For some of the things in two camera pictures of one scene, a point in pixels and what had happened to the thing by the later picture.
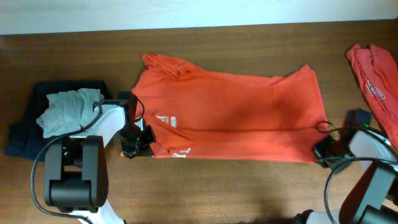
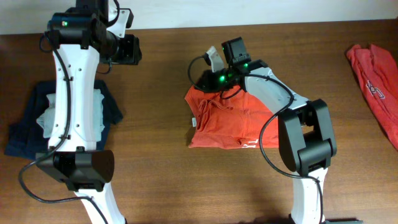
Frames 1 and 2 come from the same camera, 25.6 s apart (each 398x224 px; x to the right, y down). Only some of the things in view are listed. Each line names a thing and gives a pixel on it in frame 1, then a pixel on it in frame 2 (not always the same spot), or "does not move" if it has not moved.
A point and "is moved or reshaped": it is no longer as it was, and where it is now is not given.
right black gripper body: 331,153 to 222,79
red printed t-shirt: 377,71 does not move
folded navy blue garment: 23,137 does not move
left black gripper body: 135,141 to 127,51
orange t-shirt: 193,114 is moved or reshaped
